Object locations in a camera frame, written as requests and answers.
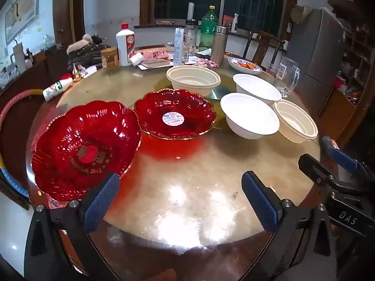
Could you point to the clear bottle with black lid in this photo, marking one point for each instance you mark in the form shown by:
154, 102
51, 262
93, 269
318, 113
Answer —
191, 35

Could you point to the white paper packet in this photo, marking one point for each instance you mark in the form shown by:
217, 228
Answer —
90, 70

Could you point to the green plastic bottle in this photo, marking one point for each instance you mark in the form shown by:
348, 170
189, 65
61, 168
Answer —
208, 26

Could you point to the framed wall painting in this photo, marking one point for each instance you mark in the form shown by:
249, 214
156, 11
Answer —
23, 8

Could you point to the tray of sliced meat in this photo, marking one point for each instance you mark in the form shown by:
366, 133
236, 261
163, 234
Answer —
155, 63

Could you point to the white paper roll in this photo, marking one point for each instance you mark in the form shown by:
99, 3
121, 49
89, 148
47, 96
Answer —
191, 10

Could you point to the white spray bottle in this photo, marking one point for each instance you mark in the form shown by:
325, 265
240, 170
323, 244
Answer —
235, 23

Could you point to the brown spread jar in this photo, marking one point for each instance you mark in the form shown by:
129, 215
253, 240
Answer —
110, 58

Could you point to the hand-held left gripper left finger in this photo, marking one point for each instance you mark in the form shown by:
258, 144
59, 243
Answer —
101, 202

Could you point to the white foam bowl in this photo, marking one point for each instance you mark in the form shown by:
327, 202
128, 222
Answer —
255, 85
249, 114

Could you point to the silver turntable disc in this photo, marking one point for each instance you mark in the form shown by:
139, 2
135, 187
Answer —
222, 92

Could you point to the wooden chair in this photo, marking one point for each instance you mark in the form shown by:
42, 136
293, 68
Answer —
263, 46

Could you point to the white tumbler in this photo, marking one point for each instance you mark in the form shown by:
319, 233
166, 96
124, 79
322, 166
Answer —
20, 58

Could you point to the beige bag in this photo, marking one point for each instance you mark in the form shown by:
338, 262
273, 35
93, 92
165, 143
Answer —
300, 14

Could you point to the clear glass mug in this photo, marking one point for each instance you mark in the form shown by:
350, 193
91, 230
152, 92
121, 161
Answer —
288, 79

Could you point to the grey refrigerator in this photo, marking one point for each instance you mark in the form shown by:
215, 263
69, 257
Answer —
316, 49

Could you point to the wooden door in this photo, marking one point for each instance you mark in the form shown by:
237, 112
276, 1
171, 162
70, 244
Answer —
64, 5

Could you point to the white milk bottle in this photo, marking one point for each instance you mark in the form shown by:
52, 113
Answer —
55, 89

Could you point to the gold glitter turntable mat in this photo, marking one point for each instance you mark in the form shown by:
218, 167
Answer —
225, 79

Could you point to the dark window with wooden frame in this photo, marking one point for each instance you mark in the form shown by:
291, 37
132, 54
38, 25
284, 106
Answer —
175, 0

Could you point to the white and blue carton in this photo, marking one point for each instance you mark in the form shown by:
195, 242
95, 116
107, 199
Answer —
178, 49

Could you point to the wooden shelf cabinet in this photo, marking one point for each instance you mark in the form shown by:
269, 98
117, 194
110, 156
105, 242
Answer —
360, 49

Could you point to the multicolour hoop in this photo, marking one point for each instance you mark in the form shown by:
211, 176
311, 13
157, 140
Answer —
17, 98

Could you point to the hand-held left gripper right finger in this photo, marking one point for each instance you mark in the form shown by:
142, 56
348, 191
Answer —
259, 202

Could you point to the beige plastic bowl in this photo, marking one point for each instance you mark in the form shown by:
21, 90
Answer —
296, 123
175, 79

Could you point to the white liquor bottle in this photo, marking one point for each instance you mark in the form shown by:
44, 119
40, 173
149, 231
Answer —
123, 49

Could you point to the blue patterned plate with food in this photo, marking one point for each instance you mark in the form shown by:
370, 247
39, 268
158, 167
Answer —
243, 67

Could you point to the dark jacket with fur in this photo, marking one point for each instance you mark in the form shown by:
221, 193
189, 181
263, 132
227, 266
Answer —
88, 52

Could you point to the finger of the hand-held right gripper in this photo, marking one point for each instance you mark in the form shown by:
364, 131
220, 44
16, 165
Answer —
342, 158
315, 168

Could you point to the red box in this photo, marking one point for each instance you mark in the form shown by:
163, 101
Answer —
227, 22

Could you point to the pink snack packets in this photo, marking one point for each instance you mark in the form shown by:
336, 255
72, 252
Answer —
205, 63

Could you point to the red glass plate with sticker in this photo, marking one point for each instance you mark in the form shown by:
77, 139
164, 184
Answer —
187, 105

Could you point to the gold bell ornament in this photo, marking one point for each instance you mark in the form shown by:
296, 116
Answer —
76, 74

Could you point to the steel thermos flask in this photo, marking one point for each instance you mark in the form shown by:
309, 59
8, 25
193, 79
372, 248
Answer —
218, 46

